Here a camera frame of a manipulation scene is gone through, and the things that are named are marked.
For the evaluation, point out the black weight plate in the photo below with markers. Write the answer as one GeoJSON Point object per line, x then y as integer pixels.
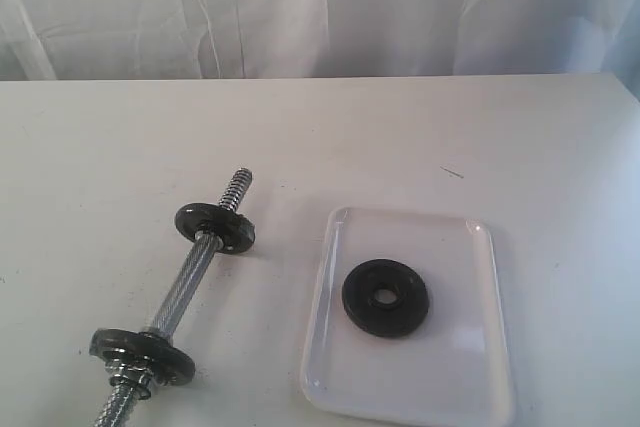
{"type": "Point", "coordinates": [236, 232]}
{"type": "Point", "coordinates": [385, 298]}
{"type": "Point", "coordinates": [168, 364]}

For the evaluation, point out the chrome threaded dumbbell bar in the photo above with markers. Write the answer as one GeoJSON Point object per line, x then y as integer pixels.
{"type": "Point", "coordinates": [133, 383]}

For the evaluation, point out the white rectangular plastic tray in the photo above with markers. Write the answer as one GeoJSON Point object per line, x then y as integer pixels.
{"type": "Point", "coordinates": [454, 369]}

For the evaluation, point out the white backdrop curtain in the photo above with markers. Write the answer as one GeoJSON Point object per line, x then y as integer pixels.
{"type": "Point", "coordinates": [154, 39]}

